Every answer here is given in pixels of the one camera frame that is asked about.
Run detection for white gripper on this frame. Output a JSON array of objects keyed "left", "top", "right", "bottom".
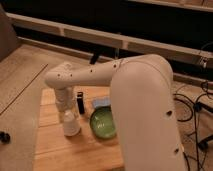
[{"left": 54, "top": 88, "right": 74, "bottom": 112}]

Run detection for white ceramic cup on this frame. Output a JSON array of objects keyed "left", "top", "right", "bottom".
[{"left": 63, "top": 110, "right": 80, "bottom": 136}]

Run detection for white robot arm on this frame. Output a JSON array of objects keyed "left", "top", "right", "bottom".
[{"left": 45, "top": 54, "right": 186, "bottom": 171}]

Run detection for blue sponge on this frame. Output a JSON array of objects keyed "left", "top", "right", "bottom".
[{"left": 92, "top": 97, "right": 110, "bottom": 108}]

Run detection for green bowl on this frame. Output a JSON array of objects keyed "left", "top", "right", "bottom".
[{"left": 90, "top": 106, "right": 116, "bottom": 139}]

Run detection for wooden board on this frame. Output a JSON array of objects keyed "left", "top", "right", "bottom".
[{"left": 33, "top": 87, "right": 123, "bottom": 171}]

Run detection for black object on floor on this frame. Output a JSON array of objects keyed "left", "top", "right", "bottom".
[{"left": 0, "top": 131, "right": 10, "bottom": 144}]

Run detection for black cables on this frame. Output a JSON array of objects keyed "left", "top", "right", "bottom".
[{"left": 173, "top": 43, "right": 213, "bottom": 171}]

